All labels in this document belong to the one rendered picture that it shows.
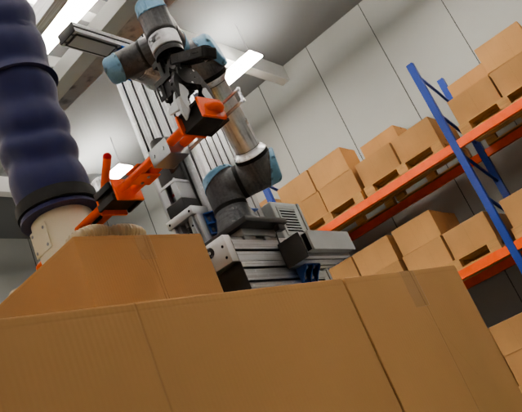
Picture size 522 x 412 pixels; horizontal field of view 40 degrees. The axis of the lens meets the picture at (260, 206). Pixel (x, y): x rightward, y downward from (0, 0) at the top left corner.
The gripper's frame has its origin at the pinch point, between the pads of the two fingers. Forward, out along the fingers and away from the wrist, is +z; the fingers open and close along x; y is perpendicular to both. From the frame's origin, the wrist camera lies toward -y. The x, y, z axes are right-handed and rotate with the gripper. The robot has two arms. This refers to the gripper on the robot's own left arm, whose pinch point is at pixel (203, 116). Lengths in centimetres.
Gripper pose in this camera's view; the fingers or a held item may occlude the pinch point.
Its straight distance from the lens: 162.3
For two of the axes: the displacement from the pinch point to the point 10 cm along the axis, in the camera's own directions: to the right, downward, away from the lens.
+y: -6.5, 5.0, 5.7
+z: 3.8, 8.6, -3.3
